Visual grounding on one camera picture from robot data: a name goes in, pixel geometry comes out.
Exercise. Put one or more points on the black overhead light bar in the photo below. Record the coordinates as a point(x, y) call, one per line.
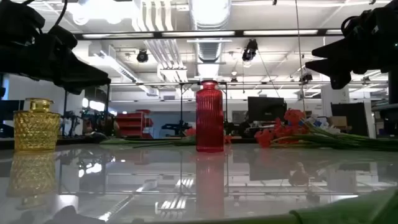
point(199, 33)

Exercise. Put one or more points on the black background rig frame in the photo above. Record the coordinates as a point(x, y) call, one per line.
point(108, 102)
point(181, 105)

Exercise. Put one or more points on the black upright panel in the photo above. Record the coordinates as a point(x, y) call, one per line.
point(349, 118)

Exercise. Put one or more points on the black ceiling spotlight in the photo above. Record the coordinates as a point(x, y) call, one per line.
point(250, 49)
point(307, 77)
point(142, 56)

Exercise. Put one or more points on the silver ribbed ventilation duct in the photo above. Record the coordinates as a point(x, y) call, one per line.
point(214, 49)

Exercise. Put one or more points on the red ribbed glass vase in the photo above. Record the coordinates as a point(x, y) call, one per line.
point(210, 118)

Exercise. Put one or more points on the yellow textured glass vase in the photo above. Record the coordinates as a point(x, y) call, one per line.
point(35, 127)

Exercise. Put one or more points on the red storage rack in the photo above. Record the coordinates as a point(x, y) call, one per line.
point(132, 123)

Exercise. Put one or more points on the brown cardboard box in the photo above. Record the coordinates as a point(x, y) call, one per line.
point(339, 121)

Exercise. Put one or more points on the black background robot arm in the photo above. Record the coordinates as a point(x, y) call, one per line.
point(174, 127)

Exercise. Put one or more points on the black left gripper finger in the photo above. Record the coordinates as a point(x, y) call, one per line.
point(74, 88)
point(87, 76)

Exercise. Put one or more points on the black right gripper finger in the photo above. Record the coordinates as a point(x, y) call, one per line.
point(339, 70)
point(339, 49)

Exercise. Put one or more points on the white artificial flower bunch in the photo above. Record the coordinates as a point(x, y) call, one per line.
point(329, 129)

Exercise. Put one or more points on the black aluminium table frame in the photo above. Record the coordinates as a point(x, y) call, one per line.
point(62, 141)

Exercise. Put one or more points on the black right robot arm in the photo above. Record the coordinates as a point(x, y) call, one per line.
point(393, 90)

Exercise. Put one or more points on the black computer monitor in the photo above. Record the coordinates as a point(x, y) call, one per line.
point(7, 110)
point(264, 109)

